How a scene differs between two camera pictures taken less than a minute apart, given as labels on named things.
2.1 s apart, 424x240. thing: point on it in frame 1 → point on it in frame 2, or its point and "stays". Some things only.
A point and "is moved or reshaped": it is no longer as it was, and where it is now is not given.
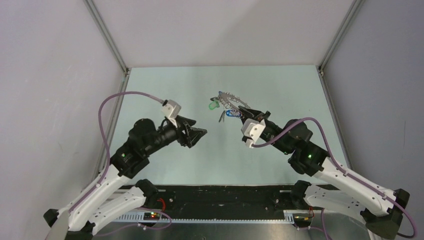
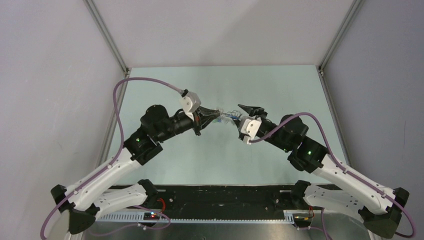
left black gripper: [192, 135] → [200, 122]
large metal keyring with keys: [230, 102] is moved or reshaped
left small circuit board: [151, 216] stays
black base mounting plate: [224, 200] stays
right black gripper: [255, 114] stays
